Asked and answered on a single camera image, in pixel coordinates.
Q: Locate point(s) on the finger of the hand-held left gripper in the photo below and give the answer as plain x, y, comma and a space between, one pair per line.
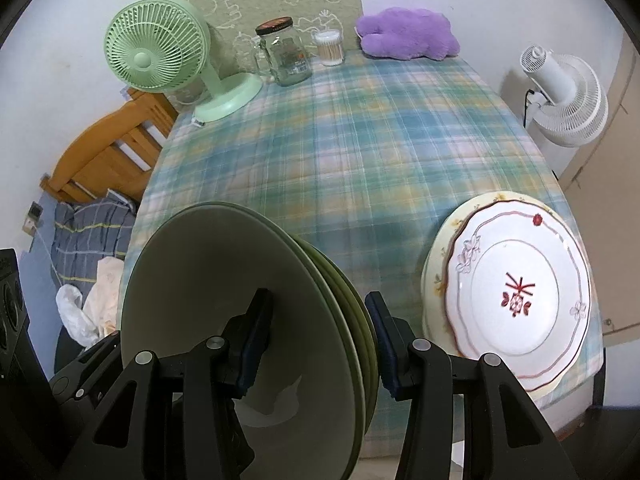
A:
85, 367

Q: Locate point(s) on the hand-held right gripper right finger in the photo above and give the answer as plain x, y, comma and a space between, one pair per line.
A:
385, 345

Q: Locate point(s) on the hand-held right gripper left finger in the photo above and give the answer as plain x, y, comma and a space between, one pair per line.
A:
255, 345

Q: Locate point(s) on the blue patterned ceramic bowl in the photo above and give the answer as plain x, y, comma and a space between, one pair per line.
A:
356, 360
369, 370
210, 270

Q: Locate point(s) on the large yellow flower plate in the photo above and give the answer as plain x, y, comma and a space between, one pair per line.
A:
426, 310

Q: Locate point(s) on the red flower white plate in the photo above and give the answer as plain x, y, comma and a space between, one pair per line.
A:
500, 340

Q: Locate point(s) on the white plastic bag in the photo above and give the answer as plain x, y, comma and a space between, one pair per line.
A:
70, 310

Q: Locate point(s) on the peach cloth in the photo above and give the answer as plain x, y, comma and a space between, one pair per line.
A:
105, 290

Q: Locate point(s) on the blue striped bedding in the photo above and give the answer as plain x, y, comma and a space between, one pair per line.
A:
90, 240

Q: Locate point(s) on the beige door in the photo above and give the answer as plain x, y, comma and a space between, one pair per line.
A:
615, 210

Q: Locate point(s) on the glass jar with lid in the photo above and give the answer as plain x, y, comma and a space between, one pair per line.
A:
287, 55

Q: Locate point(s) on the cotton swab container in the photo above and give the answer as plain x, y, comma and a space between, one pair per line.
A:
330, 50

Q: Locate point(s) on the white standing fan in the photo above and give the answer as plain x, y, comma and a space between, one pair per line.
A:
570, 105

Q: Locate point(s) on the purple plush toy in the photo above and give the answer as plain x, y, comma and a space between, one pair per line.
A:
405, 35

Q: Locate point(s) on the green desk fan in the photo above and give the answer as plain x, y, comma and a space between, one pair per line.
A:
150, 45

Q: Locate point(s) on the wall socket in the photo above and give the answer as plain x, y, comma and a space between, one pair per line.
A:
35, 216

